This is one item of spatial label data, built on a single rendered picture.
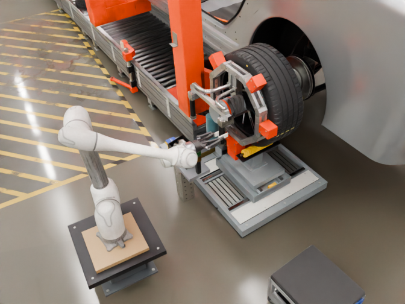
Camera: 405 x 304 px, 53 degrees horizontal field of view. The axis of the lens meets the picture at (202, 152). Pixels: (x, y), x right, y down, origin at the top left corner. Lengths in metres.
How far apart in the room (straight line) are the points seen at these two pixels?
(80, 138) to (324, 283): 1.54
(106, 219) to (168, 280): 0.64
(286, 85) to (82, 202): 1.84
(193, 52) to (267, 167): 1.03
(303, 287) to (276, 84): 1.17
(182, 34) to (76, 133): 1.03
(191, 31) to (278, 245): 1.59
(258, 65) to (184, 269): 1.43
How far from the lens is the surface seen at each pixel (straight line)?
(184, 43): 2.78
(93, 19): 4.64
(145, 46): 4.72
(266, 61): 2.52
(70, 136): 2.15
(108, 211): 2.46
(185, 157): 2.12
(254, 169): 3.09
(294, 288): 2.41
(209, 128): 2.79
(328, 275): 2.49
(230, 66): 2.55
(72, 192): 3.48
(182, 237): 2.99
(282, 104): 2.47
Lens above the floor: 2.44
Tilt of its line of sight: 43 degrees down
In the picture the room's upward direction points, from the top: 3 degrees counter-clockwise
